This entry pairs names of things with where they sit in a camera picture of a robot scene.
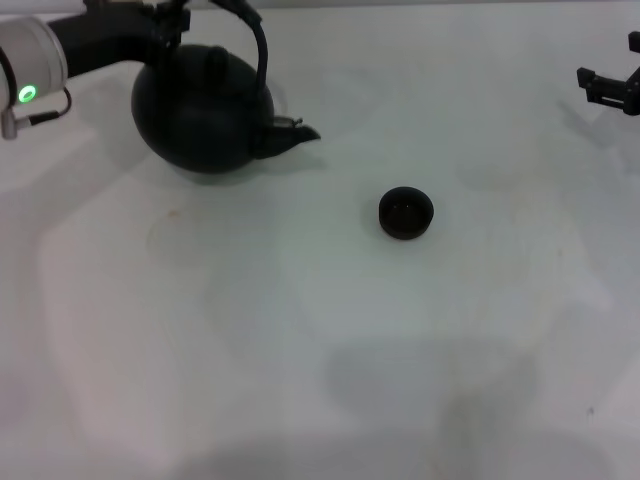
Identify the black cable with silver plug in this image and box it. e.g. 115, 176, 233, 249
0, 87, 74, 142

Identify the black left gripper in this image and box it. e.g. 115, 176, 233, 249
47, 0, 193, 79

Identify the black round teapot with handle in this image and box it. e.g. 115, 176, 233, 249
130, 0, 322, 176

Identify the small dark brown teacup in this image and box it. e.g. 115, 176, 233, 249
378, 185, 435, 243

